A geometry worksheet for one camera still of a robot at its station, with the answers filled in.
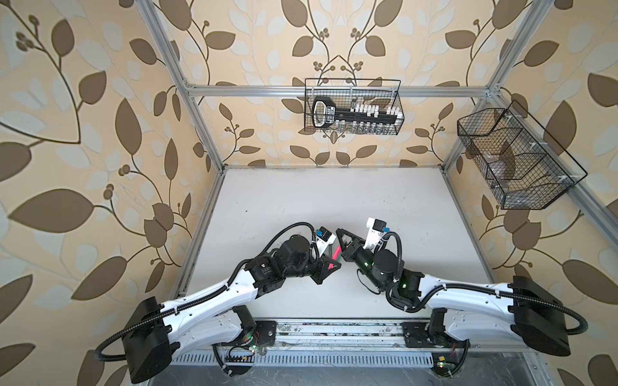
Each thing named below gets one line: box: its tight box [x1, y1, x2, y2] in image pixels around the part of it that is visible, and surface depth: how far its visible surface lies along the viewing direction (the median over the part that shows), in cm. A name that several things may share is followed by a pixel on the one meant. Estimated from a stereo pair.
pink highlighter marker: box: [328, 245, 342, 270], surface depth 71 cm
